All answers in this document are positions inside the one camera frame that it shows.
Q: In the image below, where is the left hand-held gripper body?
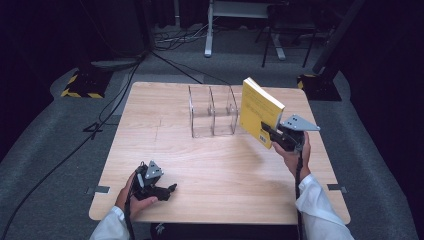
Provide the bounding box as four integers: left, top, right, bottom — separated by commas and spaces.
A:
132, 160, 165, 201

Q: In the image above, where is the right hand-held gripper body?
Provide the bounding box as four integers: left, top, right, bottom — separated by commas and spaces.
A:
272, 114, 321, 153

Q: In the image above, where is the yellow book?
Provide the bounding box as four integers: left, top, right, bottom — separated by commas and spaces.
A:
238, 77, 287, 150

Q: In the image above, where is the clear acrylic book rack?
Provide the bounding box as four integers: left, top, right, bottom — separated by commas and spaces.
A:
188, 84, 248, 139

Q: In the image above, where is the person's right hand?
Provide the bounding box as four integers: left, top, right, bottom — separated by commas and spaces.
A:
271, 131, 313, 183

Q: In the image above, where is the person's left hand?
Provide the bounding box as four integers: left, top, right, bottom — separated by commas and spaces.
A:
114, 171, 159, 221

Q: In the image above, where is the black yellow-striped stand base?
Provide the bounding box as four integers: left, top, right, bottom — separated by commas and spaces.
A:
296, 73, 343, 102
60, 68, 113, 99

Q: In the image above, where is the slanted dark metal pole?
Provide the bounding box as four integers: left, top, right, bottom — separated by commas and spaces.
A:
311, 0, 368, 75

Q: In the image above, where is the black chair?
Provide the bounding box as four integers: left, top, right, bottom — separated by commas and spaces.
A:
254, 2, 334, 69

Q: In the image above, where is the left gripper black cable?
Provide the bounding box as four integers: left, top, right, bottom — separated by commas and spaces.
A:
123, 194, 137, 240

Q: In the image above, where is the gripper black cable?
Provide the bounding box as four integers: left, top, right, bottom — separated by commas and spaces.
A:
123, 194, 137, 240
293, 146, 306, 240

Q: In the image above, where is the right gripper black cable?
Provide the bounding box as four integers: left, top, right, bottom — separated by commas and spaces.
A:
293, 146, 306, 240

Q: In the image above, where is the long black floor cable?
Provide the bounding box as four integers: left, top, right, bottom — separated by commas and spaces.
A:
0, 54, 146, 239

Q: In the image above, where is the white desk frame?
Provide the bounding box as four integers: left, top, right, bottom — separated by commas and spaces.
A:
203, 0, 287, 61

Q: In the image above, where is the thin black floor cable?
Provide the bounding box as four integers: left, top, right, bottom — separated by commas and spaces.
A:
150, 49, 231, 86

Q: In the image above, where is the bundle of floor cables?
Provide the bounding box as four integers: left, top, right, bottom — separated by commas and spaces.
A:
154, 22, 214, 52

